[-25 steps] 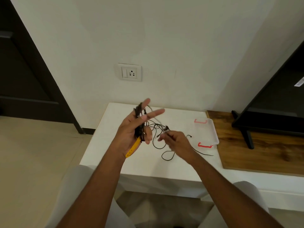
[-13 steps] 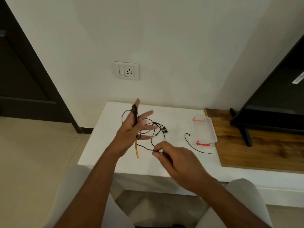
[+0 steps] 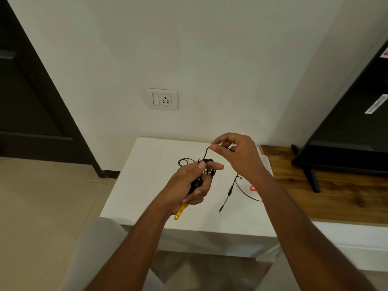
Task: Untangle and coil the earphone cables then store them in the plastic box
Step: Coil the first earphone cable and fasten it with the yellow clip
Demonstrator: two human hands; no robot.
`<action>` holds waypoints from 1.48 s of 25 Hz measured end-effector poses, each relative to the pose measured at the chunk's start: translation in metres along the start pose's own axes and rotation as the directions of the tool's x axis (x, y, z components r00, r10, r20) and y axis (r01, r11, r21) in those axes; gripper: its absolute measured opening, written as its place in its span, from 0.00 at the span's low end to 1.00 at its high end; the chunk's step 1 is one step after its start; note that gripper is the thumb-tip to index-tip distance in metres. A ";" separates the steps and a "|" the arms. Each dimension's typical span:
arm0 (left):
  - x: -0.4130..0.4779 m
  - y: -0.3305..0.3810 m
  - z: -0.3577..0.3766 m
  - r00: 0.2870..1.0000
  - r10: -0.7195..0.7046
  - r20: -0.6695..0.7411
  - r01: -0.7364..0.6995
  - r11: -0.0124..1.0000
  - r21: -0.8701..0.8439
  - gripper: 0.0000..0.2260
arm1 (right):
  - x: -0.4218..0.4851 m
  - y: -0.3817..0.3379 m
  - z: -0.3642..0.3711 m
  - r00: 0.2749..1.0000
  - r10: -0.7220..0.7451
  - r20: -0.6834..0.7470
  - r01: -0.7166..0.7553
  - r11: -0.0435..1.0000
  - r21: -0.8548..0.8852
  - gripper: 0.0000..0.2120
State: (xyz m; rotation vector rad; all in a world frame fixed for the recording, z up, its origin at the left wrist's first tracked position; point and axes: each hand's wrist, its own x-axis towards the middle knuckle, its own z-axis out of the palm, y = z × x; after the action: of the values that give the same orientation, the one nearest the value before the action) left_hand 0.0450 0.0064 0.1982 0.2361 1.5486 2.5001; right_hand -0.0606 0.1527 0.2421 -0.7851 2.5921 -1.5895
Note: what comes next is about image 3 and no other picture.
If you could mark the person's right hand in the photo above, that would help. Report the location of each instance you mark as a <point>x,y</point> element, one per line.
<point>245,157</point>

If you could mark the person's left hand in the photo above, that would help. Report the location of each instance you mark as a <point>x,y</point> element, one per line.
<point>185,184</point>

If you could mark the clear box with red clips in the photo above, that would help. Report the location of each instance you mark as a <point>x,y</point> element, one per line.
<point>252,188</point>

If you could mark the person's left forearm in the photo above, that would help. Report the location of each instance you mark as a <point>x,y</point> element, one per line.
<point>130,251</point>

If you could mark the person's right forearm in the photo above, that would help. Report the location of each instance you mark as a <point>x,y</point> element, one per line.
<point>312,245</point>

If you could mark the wooden cabinet top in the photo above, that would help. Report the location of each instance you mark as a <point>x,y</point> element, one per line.
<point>339,200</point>

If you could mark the black television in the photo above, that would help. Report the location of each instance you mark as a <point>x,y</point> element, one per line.
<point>354,133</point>

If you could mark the dark brown door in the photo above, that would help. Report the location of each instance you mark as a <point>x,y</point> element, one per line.
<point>24,112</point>

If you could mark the white wall socket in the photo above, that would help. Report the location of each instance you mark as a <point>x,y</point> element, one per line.
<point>162,99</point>

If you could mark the black door frame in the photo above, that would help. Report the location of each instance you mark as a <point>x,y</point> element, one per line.
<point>66,127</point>

